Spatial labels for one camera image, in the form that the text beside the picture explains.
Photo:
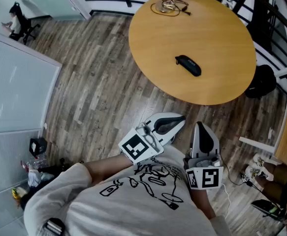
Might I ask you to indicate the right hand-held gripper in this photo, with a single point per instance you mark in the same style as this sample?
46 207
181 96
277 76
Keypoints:
207 177

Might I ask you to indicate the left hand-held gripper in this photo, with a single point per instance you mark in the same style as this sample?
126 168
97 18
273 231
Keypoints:
136 147

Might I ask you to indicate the black pouch case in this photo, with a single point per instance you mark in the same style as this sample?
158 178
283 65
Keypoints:
188 65

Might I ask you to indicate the person's left forearm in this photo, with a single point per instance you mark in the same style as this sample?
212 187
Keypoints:
106 168

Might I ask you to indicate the person's right forearm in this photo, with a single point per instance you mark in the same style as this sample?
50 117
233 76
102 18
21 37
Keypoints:
202 203

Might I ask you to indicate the black backpack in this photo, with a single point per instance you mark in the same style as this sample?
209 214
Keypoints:
260 82

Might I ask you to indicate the white printed T-shirt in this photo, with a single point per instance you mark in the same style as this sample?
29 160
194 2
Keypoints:
123 210

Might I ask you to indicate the black cardboard box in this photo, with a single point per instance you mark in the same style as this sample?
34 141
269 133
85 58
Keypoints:
41 146

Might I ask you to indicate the clear plastic bottles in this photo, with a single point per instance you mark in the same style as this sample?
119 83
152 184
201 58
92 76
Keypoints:
38 161

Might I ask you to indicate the white plastic bag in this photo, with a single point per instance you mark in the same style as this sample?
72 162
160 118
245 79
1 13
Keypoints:
33 178

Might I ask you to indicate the yellow snack bag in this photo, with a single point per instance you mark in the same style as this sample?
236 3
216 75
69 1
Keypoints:
16 193

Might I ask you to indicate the black office chair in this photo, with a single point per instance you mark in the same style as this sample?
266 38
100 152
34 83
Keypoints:
25 21

